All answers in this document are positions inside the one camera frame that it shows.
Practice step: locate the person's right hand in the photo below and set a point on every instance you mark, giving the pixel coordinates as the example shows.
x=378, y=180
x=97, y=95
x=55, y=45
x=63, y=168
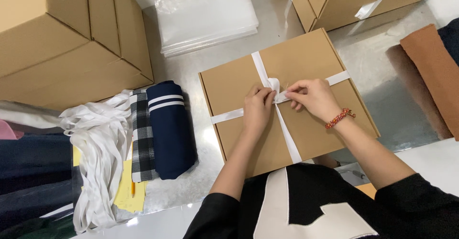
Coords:
x=317, y=101

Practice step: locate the person's left hand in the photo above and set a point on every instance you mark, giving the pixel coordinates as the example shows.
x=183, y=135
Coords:
x=255, y=113

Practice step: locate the white satin ribbon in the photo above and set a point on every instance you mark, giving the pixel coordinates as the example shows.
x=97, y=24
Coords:
x=285, y=133

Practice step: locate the flat brown cardboard box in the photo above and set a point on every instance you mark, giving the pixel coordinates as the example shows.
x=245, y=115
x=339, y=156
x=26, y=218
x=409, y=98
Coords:
x=233, y=84

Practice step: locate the navy cloth with white stripes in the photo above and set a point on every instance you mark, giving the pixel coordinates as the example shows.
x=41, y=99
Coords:
x=172, y=135

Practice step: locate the black shirt with white patch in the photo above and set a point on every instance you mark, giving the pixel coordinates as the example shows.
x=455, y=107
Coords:
x=322, y=196

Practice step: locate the stack of clear plastic bags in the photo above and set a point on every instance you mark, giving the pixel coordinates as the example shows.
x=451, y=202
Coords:
x=204, y=16

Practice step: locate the black white plaid cloth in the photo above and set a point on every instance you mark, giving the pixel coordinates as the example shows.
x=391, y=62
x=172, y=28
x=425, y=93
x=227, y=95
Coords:
x=142, y=142

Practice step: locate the brown folded fabric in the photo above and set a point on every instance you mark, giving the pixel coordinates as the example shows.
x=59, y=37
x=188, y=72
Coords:
x=432, y=74

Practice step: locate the dark navy fabric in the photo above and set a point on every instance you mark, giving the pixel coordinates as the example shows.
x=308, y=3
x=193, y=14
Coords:
x=451, y=40

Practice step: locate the yellow paper notes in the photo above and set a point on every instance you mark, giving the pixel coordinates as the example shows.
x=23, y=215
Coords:
x=125, y=196

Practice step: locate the bundle of loose white ribbons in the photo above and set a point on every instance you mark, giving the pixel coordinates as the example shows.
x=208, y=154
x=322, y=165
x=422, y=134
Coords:
x=100, y=149

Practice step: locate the stack of large cardboard cartons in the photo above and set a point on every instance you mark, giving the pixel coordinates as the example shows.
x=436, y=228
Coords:
x=64, y=38

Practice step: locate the pile of dark clothes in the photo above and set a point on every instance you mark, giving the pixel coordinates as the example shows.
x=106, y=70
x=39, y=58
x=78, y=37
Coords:
x=34, y=174

